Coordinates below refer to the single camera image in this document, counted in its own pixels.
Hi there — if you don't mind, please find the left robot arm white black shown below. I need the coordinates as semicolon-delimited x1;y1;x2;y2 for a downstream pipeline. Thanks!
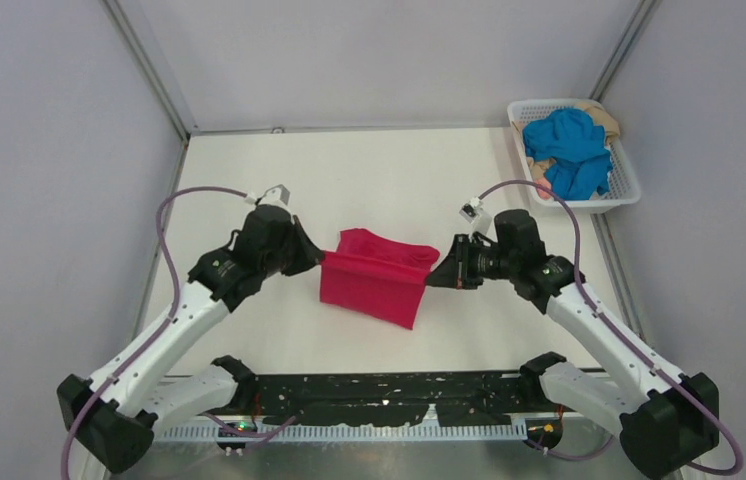
57;205;324;474

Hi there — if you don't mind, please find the blue t shirt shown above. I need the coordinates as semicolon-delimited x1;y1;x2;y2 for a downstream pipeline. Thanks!
522;107;613;201

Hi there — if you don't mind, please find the salmon pink t shirt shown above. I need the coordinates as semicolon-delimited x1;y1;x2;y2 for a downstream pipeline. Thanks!
535;177;554;201

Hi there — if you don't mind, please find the white slotted cable duct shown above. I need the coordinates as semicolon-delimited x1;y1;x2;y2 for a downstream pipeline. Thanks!
154;419;527;443

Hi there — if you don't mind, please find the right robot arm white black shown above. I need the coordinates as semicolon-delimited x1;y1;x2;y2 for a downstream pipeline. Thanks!
425;204;720;479

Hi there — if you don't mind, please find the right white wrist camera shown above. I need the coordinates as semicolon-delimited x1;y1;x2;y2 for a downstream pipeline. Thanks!
459;197;493;236

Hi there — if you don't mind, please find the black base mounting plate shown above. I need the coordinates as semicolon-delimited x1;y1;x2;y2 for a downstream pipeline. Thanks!
221;370;560;427

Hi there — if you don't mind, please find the aluminium frame rail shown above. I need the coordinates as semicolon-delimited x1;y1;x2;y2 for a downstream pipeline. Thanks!
88;374;696;423

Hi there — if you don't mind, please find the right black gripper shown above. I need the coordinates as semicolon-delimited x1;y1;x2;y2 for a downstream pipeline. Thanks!
426;234;519;290

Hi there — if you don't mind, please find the white plastic basket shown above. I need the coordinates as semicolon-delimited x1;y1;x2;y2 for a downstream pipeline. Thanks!
507;98;642;214

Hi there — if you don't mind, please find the beige t shirt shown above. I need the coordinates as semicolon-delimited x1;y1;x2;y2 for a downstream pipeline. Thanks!
512;102;620;181

